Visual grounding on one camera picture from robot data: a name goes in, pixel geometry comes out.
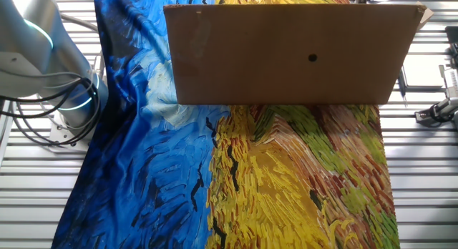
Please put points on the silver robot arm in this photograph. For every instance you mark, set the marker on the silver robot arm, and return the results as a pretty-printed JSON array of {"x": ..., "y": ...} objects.
[{"x": 32, "y": 45}]

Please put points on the dark pen tool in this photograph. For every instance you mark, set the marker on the dark pen tool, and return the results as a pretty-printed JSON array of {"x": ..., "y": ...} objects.
[{"x": 402, "y": 88}]

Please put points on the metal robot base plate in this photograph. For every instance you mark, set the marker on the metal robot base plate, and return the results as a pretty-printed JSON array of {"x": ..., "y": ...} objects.
[{"x": 59, "y": 138}]

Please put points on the silver slotted bracket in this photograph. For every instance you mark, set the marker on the silver slotted bracket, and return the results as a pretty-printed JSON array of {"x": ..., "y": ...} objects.
[{"x": 451, "y": 81}]

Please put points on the brown cardboard box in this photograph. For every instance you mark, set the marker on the brown cardboard box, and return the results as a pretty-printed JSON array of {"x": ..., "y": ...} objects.
[{"x": 232, "y": 70}]

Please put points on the grey flat tray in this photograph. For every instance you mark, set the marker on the grey flat tray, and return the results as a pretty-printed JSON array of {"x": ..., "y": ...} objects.
[{"x": 422, "y": 72}]

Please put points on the painting print cloth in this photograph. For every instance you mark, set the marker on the painting print cloth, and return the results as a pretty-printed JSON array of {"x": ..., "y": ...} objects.
[{"x": 143, "y": 170}]

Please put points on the grey clamp device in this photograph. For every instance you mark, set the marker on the grey clamp device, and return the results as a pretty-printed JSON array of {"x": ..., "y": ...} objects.
[{"x": 443, "y": 107}]

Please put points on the black box device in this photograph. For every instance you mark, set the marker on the black box device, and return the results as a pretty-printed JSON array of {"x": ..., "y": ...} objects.
[{"x": 453, "y": 38}]

